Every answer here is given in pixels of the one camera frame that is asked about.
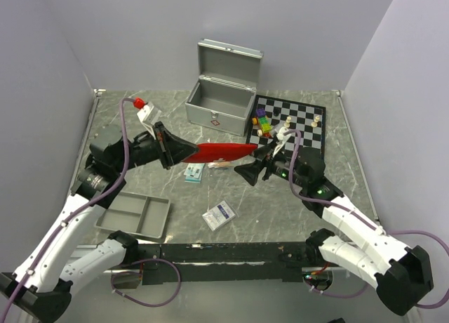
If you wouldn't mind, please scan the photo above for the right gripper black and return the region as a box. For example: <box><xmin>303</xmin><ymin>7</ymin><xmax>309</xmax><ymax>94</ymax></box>
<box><xmin>234</xmin><ymin>140</ymin><xmax>309</xmax><ymax>188</ymax></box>

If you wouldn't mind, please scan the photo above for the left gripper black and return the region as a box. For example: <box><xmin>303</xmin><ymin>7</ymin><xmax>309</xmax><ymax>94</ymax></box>
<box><xmin>113</xmin><ymin>121</ymin><xmax>200</xmax><ymax>173</ymax></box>

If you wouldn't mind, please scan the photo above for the red first aid pouch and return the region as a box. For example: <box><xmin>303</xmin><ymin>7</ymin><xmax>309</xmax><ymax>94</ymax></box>
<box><xmin>182</xmin><ymin>143</ymin><xmax>257</xmax><ymax>164</ymax></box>

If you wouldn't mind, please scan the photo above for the bag of cotton swabs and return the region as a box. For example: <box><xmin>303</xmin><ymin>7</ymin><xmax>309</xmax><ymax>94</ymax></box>
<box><xmin>208</xmin><ymin>161</ymin><xmax>233</xmax><ymax>169</ymax></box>

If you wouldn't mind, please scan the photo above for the silver metal medicine case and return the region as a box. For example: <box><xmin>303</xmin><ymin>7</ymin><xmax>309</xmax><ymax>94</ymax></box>
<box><xmin>185</xmin><ymin>39</ymin><xmax>264</xmax><ymax>136</ymax></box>

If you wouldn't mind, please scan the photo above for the grey plastic divided tray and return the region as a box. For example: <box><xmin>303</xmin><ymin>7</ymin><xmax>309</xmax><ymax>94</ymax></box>
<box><xmin>95</xmin><ymin>192</ymin><xmax>171</xmax><ymax>241</ymax></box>

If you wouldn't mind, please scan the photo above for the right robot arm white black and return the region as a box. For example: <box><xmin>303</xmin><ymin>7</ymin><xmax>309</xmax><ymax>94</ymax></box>
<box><xmin>234</xmin><ymin>143</ymin><xmax>434</xmax><ymax>316</ymax></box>

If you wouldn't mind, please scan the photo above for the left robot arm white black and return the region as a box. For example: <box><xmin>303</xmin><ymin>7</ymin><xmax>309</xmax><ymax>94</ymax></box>
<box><xmin>1</xmin><ymin>122</ymin><xmax>199</xmax><ymax>322</ymax></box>

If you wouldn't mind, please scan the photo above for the colourful toy brick car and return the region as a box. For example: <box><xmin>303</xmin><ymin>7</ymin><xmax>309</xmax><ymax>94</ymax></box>
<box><xmin>251</xmin><ymin>108</ymin><xmax>272</xmax><ymax>138</ymax></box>

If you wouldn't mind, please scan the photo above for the white chess piece left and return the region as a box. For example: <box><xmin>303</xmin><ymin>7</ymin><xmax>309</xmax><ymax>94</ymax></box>
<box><xmin>283</xmin><ymin>116</ymin><xmax>291</xmax><ymax>128</ymax></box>

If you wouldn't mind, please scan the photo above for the white chess piece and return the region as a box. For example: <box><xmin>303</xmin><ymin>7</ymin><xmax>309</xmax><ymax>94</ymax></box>
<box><xmin>311</xmin><ymin>115</ymin><xmax>321</xmax><ymax>128</ymax></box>
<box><xmin>283</xmin><ymin>116</ymin><xmax>291</xmax><ymax>128</ymax></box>

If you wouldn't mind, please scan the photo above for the black white chessboard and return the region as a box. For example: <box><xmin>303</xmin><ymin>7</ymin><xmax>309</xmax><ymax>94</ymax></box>
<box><xmin>246</xmin><ymin>95</ymin><xmax>326</xmax><ymax>159</ymax></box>

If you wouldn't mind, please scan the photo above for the white chess piece right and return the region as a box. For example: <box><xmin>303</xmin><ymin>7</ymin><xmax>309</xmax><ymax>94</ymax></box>
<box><xmin>311</xmin><ymin>115</ymin><xmax>321</xmax><ymax>128</ymax></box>

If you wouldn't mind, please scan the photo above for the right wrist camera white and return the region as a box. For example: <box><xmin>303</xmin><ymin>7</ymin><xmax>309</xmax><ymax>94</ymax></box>
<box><xmin>273</xmin><ymin>126</ymin><xmax>293</xmax><ymax>156</ymax></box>

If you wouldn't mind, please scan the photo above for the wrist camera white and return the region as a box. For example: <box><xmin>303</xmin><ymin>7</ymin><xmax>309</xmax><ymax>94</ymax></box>
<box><xmin>133</xmin><ymin>98</ymin><xmax>162</xmax><ymax>138</ymax></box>
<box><xmin>273</xmin><ymin>126</ymin><xmax>293</xmax><ymax>156</ymax></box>

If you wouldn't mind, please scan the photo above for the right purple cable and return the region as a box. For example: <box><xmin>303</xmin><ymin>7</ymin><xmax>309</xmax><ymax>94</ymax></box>
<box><xmin>286</xmin><ymin>128</ymin><xmax>449</xmax><ymax>310</ymax></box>

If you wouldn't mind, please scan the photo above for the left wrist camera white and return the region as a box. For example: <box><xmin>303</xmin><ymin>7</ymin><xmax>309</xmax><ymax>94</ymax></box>
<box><xmin>133</xmin><ymin>98</ymin><xmax>162</xmax><ymax>138</ymax></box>

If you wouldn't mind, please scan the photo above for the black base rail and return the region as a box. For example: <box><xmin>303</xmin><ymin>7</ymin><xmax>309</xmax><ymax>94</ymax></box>
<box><xmin>96</xmin><ymin>242</ymin><xmax>348</xmax><ymax>286</ymax></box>

